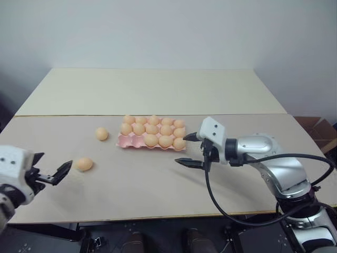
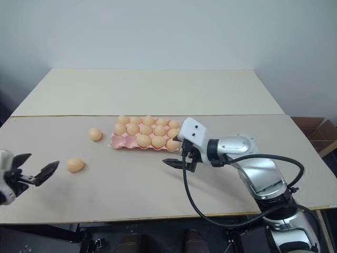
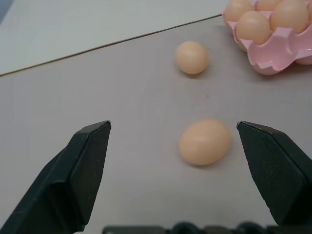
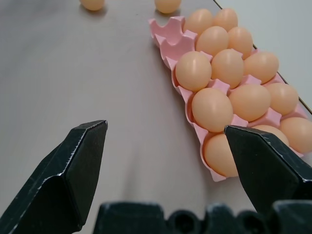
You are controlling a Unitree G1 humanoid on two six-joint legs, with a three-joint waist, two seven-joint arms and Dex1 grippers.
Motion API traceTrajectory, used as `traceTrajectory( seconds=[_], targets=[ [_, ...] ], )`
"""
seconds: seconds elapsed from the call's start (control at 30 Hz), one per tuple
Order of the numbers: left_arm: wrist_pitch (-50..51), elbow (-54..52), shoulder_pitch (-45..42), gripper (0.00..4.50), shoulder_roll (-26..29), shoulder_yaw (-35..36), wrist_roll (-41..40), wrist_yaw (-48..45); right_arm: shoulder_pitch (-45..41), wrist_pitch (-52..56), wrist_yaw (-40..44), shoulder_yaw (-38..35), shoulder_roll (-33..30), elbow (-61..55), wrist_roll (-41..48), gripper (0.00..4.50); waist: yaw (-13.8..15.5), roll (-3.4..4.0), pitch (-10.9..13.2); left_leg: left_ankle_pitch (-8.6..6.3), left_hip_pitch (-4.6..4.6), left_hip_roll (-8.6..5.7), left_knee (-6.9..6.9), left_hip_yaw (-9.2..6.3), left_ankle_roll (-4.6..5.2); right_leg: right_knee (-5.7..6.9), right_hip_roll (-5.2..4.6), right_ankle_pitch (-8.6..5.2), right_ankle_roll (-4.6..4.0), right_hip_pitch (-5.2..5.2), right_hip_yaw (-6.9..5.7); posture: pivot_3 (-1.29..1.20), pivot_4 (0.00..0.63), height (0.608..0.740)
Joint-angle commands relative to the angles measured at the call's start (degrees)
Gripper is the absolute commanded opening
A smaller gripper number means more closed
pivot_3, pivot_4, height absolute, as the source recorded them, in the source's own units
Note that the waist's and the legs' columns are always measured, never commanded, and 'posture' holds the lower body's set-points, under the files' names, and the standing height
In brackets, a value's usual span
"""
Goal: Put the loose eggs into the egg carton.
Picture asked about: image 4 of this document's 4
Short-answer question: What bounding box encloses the pink egg carton tray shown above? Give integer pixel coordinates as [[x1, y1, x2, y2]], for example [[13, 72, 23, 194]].
[[148, 16, 309, 182]]

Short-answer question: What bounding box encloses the tan plastic egg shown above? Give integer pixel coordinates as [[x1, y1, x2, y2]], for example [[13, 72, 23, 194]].
[[191, 87, 234, 133], [279, 117, 312, 154], [251, 124, 291, 148], [211, 49, 245, 90], [155, 0, 182, 14], [228, 84, 272, 122], [183, 9, 214, 37], [79, 0, 105, 11], [175, 51, 213, 92], [242, 52, 280, 85], [204, 133, 239, 177], [213, 8, 238, 33], [227, 26, 254, 60], [264, 82, 299, 117], [195, 26, 229, 58]]

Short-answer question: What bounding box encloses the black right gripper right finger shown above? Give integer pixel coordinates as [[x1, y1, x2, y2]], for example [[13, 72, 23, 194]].
[[223, 124, 312, 212]]

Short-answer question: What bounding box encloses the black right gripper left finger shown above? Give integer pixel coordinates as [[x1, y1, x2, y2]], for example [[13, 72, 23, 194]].
[[0, 119, 109, 234]]

